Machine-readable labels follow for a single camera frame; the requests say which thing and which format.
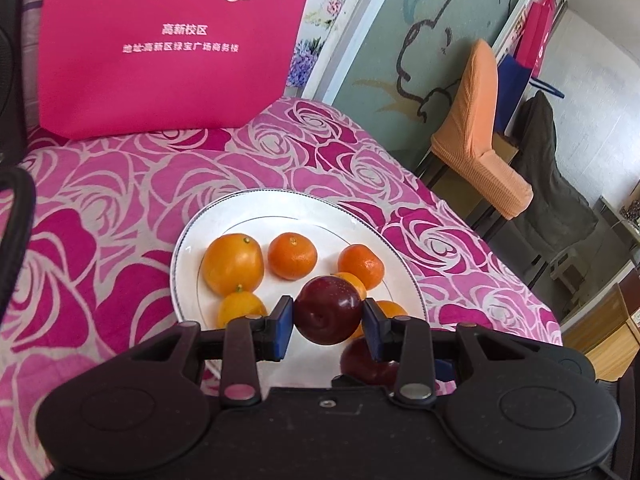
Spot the blue bag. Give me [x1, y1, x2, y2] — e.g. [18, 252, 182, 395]
[494, 54, 565, 134]

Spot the white oval plate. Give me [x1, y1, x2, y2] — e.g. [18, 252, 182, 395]
[169, 187, 430, 391]

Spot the orange covered chair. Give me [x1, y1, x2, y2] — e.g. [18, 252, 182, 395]
[431, 39, 534, 221]

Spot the small tangerine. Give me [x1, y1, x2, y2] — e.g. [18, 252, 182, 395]
[337, 244, 385, 290]
[267, 232, 318, 281]

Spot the black loudspeaker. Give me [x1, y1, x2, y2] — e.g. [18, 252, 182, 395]
[0, 0, 26, 167]

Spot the yellow-orange citrus lower left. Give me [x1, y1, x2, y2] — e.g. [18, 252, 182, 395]
[216, 290, 267, 328]

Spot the dark grey covered chair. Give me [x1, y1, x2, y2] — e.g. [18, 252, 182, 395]
[508, 91, 598, 264]

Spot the orange lower right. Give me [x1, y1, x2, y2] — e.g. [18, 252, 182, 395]
[349, 300, 408, 339]

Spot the pink rose tablecloth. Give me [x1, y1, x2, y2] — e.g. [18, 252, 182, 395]
[1, 98, 561, 479]

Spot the hanging magenta bag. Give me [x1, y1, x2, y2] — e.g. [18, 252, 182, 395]
[515, 0, 555, 77]

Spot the black cable loop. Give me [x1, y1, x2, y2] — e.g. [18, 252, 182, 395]
[0, 164, 37, 321]

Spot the small tangerine top middle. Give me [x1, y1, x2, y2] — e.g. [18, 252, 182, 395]
[267, 232, 318, 281]

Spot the dark red plum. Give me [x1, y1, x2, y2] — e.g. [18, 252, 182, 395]
[293, 275, 363, 346]
[340, 337, 399, 390]

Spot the small orange centre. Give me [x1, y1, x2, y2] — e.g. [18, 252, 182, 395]
[334, 272, 368, 300]

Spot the magenta tote bag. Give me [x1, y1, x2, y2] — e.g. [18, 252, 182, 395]
[38, 0, 306, 140]

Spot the small tangerine top right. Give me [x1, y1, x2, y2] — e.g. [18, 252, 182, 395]
[337, 244, 385, 290]

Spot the cartoon painted glass door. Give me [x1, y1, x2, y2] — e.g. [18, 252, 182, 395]
[299, 0, 569, 172]

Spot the large orange top left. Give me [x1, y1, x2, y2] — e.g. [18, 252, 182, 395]
[202, 233, 265, 297]

